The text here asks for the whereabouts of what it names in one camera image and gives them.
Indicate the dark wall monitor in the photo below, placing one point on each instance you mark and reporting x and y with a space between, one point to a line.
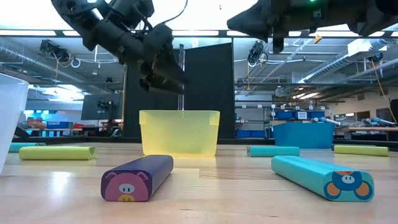
93 107

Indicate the blue plastic bin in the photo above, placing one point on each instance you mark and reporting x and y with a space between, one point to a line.
303 135

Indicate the silver ventilation duct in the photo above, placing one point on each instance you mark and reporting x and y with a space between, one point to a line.
31 63
335 63

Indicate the green wooden block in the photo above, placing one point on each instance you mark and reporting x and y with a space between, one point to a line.
56 153
360 150

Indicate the purple block with pig face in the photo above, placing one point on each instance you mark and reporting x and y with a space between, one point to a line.
136 177

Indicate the black ceiling-mounted device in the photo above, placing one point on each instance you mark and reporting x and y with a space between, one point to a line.
257 51
54 49

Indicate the clear translucent plastic bin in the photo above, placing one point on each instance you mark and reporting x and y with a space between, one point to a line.
12 124

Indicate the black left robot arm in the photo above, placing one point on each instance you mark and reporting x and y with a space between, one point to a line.
102 31

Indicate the black folding partition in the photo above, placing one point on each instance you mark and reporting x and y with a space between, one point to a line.
211 93

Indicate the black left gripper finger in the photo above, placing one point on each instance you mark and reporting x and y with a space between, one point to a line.
169 67
164 86

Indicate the yellow hanging tag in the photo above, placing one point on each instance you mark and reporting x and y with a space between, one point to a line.
317 39

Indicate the cyan block with bear face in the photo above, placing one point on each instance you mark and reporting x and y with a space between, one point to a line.
311 174

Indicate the blue storage box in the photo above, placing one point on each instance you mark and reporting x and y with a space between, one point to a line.
317 114
284 115

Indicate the cyan wooden block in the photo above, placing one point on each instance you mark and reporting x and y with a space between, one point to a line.
25 147
273 151

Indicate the wooden workbench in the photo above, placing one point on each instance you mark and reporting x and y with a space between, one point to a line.
367 129

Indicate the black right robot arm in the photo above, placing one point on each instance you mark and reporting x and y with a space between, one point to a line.
379 15

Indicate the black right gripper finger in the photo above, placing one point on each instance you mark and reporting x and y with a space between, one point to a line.
255 20

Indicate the blue storage crate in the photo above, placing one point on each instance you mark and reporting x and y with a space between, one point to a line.
57 124
253 133

